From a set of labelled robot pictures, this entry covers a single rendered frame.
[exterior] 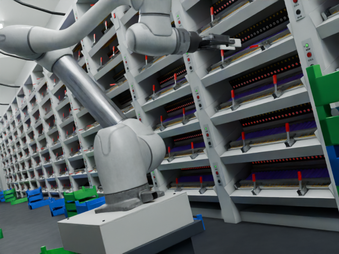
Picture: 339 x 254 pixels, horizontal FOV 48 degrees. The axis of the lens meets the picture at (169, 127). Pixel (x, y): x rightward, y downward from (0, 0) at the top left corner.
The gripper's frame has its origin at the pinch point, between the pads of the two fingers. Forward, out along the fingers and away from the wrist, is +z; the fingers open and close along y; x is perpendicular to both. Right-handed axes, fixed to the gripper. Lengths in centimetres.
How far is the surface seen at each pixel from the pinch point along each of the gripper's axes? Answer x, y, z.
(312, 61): -12.5, 21.2, 17.0
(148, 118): -11, -115, 20
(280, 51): -4.5, 7.6, 17.2
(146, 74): 15, -99, 15
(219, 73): -3.1, -29.6, 16.4
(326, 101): -33, 60, -30
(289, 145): -40.2, 1.0, 21.3
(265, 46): -0.6, 1.0, 16.5
